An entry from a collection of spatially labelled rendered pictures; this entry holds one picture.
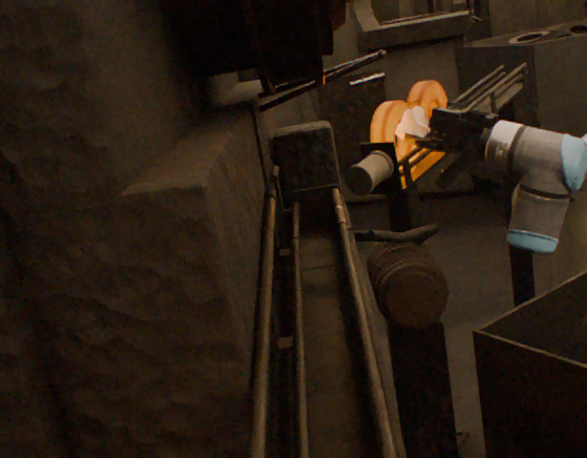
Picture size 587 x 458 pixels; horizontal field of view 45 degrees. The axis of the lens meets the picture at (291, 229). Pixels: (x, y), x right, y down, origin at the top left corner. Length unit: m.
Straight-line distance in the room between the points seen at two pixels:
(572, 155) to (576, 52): 1.83
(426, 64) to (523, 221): 2.30
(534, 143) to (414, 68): 2.29
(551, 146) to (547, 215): 0.12
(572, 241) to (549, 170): 0.42
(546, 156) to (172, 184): 0.93
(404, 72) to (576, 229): 2.04
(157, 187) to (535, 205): 0.94
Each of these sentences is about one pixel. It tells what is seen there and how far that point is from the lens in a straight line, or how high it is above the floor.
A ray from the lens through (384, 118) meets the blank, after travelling 1.40.
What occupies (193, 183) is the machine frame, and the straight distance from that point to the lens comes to 0.47.
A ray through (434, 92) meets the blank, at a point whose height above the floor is 0.77.
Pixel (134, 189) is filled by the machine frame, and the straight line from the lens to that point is 0.48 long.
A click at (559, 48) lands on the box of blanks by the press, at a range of 3.06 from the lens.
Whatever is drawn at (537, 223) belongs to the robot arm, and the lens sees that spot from 1.33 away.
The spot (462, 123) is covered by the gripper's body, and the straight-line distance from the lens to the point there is 1.37.
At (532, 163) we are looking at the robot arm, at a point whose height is 0.66.
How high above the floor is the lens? 0.96
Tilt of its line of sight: 16 degrees down
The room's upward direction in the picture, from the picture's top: 10 degrees counter-clockwise
